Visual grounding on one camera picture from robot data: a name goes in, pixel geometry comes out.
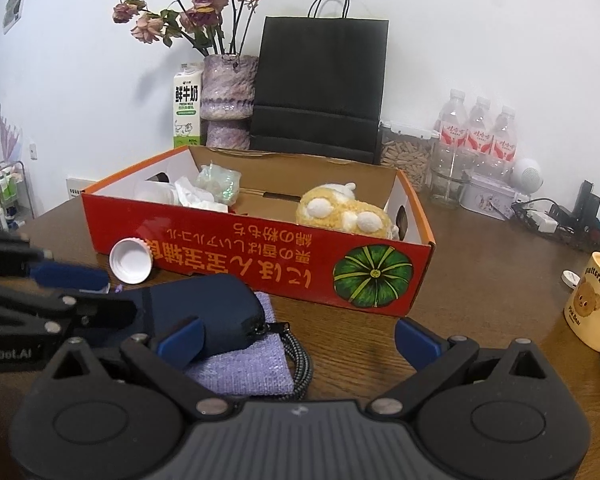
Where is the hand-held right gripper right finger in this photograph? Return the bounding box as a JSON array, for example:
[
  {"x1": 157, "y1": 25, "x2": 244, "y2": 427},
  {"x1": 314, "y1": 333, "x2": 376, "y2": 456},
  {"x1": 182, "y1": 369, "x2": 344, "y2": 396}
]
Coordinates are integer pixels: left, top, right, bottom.
[{"x1": 366, "y1": 317, "x2": 561, "y2": 421}]

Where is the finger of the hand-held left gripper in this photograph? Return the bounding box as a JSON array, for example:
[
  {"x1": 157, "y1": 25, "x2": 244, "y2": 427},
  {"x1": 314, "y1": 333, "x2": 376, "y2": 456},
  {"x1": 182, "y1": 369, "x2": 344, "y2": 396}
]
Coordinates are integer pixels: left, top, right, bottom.
[
  {"x1": 0, "y1": 230, "x2": 110, "y2": 293},
  {"x1": 0, "y1": 282, "x2": 138, "y2": 348}
]

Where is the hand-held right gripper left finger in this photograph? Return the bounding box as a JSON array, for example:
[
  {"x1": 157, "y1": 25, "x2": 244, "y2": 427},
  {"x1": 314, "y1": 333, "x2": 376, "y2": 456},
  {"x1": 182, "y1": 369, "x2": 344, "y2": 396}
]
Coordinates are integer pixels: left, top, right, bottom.
[{"x1": 48, "y1": 317, "x2": 231, "y2": 420}]

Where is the navy zip pouch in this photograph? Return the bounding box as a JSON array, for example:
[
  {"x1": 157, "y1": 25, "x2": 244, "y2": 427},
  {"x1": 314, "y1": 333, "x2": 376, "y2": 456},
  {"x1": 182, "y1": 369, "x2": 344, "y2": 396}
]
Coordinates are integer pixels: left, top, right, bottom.
[{"x1": 115, "y1": 273, "x2": 266, "y2": 371}]

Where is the white ribbed bottle cap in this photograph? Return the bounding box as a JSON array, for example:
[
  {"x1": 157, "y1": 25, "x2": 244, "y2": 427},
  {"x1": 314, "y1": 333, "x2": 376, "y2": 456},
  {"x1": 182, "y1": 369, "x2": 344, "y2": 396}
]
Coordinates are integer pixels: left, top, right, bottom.
[{"x1": 109, "y1": 237, "x2": 154, "y2": 284}]

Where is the lilac knitted cloth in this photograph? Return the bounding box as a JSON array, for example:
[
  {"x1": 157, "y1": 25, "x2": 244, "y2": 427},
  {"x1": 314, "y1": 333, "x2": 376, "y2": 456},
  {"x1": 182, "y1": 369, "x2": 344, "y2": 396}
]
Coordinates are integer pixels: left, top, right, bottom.
[{"x1": 185, "y1": 291, "x2": 295, "y2": 400}]

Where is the orange-rimmed cardboard box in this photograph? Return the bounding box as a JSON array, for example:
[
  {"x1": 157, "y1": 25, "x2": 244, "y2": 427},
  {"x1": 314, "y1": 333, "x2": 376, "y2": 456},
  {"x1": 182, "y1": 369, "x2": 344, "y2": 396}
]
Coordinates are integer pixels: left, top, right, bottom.
[{"x1": 81, "y1": 146, "x2": 436, "y2": 318}]

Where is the white plastic cup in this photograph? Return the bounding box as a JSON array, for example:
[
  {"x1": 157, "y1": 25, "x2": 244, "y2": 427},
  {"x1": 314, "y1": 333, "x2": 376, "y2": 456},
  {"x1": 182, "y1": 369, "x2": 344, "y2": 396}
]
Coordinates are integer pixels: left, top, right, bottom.
[{"x1": 134, "y1": 180, "x2": 178, "y2": 206}]

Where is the white tissue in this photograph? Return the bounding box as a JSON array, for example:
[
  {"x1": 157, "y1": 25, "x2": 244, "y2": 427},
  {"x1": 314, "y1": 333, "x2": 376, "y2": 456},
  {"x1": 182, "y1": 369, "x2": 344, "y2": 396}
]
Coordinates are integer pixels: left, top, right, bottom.
[{"x1": 174, "y1": 176, "x2": 229, "y2": 212}]

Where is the clear seed container white lid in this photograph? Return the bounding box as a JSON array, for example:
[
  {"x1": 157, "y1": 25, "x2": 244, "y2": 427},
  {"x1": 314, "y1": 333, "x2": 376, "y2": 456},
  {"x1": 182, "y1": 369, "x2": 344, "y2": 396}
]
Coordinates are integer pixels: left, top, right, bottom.
[{"x1": 379, "y1": 121, "x2": 440, "y2": 192}]

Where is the yellow and white plush toy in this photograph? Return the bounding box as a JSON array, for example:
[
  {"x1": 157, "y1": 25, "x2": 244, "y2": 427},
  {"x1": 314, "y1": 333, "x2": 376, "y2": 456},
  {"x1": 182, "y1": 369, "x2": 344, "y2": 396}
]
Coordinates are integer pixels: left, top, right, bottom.
[{"x1": 295, "y1": 182, "x2": 400, "y2": 240}]

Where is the clear glass jar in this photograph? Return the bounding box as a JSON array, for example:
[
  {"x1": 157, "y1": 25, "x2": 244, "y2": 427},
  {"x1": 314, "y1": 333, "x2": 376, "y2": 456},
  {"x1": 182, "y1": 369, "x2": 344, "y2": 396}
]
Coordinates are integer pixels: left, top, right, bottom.
[{"x1": 428, "y1": 166, "x2": 473, "y2": 210}]

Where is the iridescent wrapped white pack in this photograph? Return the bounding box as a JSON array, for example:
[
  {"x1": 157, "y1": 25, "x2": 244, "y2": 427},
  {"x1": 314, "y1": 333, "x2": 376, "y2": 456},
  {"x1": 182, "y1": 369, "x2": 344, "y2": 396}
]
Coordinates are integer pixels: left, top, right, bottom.
[{"x1": 196, "y1": 162, "x2": 242, "y2": 206}]

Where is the white printed tin box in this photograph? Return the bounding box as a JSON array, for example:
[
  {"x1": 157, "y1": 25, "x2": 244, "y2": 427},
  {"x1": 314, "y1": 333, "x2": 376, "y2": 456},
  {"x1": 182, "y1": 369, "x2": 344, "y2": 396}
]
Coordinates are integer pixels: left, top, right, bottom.
[{"x1": 460, "y1": 174, "x2": 531, "y2": 221}]

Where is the white charger plug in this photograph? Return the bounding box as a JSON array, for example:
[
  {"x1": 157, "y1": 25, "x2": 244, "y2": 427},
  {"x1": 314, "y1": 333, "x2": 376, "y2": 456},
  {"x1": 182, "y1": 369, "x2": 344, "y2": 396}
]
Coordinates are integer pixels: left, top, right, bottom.
[{"x1": 525, "y1": 210, "x2": 558, "y2": 233}]

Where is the yellow bear mug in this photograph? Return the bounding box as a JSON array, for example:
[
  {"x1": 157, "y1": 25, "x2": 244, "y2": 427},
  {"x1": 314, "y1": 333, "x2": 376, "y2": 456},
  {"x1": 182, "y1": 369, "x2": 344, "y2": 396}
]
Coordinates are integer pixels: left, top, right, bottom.
[{"x1": 564, "y1": 251, "x2": 600, "y2": 366}]

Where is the white round speaker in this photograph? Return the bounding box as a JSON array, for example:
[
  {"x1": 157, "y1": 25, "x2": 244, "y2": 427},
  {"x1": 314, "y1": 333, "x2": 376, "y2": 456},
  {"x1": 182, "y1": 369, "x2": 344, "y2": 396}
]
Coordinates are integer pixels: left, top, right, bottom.
[{"x1": 511, "y1": 158, "x2": 545, "y2": 192}]

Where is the white and green milk carton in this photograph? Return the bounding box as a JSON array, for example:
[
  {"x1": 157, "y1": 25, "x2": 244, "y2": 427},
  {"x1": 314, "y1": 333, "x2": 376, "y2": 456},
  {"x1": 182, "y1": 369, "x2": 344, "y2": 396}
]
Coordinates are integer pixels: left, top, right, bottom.
[{"x1": 172, "y1": 63, "x2": 204, "y2": 149}]

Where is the red-label water bottle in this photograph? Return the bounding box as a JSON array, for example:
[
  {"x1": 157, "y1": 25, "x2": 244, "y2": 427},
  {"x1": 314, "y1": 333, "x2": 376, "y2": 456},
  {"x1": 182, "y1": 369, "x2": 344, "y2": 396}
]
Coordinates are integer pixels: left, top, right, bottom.
[
  {"x1": 432, "y1": 89, "x2": 468, "y2": 176},
  {"x1": 490, "y1": 105, "x2": 518, "y2": 181},
  {"x1": 467, "y1": 96, "x2": 493, "y2": 176}
]

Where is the tall black device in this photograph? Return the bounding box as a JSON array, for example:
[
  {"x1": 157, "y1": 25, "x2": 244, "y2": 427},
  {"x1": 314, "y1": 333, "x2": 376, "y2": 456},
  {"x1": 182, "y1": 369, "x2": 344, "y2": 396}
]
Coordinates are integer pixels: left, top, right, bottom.
[{"x1": 575, "y1": 180, "x2": 600, "y2": 226}]

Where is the purple mottled ceramic vase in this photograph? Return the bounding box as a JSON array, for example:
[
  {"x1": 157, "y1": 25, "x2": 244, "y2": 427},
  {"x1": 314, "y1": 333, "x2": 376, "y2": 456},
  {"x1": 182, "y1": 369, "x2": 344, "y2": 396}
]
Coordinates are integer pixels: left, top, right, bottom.
[{"x1": 200, "y1": 55, "x2": 259, "y2": 150}]

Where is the black paper shopping bag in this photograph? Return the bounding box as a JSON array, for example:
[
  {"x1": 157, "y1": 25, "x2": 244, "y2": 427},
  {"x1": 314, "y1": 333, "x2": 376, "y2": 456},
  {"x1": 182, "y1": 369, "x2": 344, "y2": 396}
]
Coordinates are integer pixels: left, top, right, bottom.
[{"x1": 250, "y1": 0, "x2": 390, "y2": 165}]

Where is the white wall socket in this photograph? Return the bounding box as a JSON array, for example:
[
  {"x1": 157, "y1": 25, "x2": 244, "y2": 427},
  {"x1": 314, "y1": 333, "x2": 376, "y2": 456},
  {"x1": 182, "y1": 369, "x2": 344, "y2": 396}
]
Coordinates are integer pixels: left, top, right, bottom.
[{"x1": 66, "y1": 176, "x2": 101, "y2": 200}]

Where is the wire rack with bottles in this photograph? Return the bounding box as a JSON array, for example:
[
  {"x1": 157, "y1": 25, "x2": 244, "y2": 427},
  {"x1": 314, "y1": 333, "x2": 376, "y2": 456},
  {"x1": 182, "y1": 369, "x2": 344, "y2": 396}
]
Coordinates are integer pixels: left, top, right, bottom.
[{"x1": 0, "y1": 157, "x2": 35, "y2": 233}]

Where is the black braided cord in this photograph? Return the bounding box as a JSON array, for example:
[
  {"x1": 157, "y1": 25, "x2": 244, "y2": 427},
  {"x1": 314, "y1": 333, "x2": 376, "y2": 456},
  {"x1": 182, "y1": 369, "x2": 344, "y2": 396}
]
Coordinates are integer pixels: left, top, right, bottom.
[{"x1": 250, "y1": 321, "x2": 312, "y2": 401}]

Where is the wall poster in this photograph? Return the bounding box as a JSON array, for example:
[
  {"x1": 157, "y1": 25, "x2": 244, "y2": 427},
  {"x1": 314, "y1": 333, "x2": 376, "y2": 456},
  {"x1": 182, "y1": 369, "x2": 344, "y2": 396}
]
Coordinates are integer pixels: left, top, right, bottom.
[{"x1": 1, "y1": 0, "x2": 32, "y2": 36}]

